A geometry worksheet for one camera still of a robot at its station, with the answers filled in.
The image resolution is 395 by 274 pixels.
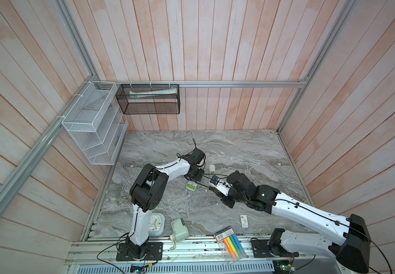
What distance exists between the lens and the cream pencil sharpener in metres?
0.75

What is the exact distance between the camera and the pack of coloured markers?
28.7 inches

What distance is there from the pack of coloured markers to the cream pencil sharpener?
0.47 ft
